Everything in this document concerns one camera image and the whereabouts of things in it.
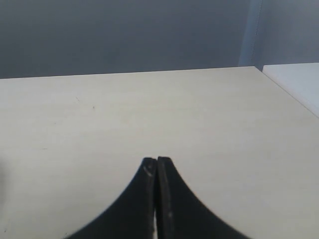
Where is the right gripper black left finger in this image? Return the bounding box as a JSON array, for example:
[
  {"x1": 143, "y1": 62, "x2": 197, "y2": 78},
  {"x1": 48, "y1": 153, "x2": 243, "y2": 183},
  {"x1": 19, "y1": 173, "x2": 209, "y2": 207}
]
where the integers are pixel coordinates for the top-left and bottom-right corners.
[{"x1": 68, "y1": 158, "x2": 157, "y2": 239}]

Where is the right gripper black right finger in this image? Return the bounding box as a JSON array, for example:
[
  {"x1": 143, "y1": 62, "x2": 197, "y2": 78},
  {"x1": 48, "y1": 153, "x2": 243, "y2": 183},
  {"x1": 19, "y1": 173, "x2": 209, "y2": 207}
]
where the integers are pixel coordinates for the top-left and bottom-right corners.
[{"x1": 157, "y1": 157, "x2": 247, "y2": 239}]

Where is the white side table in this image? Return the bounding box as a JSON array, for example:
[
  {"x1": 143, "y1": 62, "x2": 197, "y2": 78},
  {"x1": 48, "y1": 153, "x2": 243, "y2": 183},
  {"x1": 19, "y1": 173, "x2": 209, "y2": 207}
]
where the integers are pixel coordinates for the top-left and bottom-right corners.
[{"x1": 263, "y1": 63, "x2": 319, "y2": 116}]

